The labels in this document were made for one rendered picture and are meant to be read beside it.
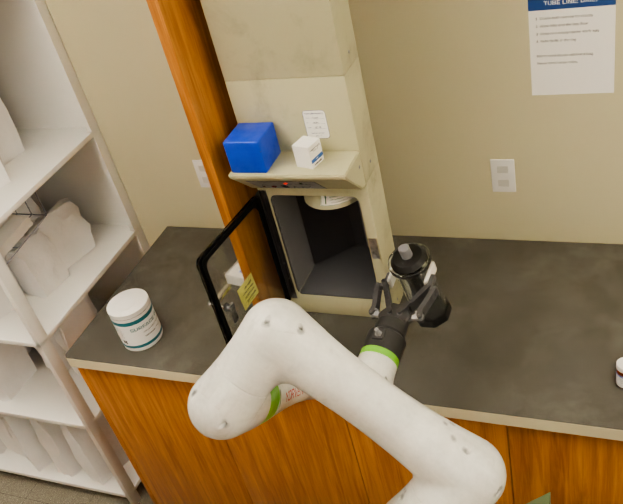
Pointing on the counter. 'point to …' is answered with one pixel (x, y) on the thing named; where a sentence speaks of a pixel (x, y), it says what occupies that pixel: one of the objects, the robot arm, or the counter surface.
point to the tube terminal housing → (293, 100)
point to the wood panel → (201, 94)
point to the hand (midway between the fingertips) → (413, 271)
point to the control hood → (339, 169)
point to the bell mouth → (329, 202)
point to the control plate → (286, 184)
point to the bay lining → (315, 232)
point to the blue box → (252, 147)
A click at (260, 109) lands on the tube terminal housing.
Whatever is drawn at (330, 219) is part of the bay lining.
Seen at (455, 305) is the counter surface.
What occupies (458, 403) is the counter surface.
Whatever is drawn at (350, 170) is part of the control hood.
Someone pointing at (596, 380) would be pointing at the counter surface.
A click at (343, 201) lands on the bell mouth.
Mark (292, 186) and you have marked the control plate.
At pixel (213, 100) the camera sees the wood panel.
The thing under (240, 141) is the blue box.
